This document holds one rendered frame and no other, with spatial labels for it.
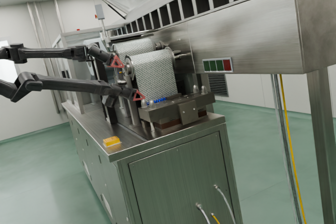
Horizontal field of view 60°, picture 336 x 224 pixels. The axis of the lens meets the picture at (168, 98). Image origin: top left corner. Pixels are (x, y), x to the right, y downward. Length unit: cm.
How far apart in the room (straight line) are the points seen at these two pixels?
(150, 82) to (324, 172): 97
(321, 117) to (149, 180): 83
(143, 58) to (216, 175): 77
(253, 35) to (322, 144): 53
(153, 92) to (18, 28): 573
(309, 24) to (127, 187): 104
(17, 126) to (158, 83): 577
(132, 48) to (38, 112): 545
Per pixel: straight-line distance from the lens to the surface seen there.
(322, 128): 135
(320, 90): 130
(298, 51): 111
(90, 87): 151
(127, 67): 166
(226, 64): 142
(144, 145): 143
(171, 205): 160
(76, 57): 164
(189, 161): 157
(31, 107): 717
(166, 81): 172
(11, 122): 723
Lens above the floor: 133
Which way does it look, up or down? 10 degrees down
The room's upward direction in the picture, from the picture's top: 12 degrees counter-clockwise
